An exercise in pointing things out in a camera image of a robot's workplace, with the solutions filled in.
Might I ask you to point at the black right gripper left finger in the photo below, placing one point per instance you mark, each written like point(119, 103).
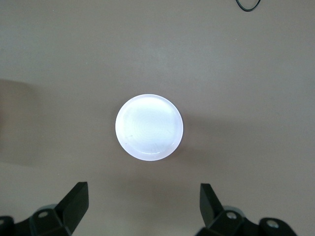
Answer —
point(73, 211)

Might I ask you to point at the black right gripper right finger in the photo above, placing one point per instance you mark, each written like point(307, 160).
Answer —
point(214, 214)

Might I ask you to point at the pale pink round plate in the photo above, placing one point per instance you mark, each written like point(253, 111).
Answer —
point(149, 127)

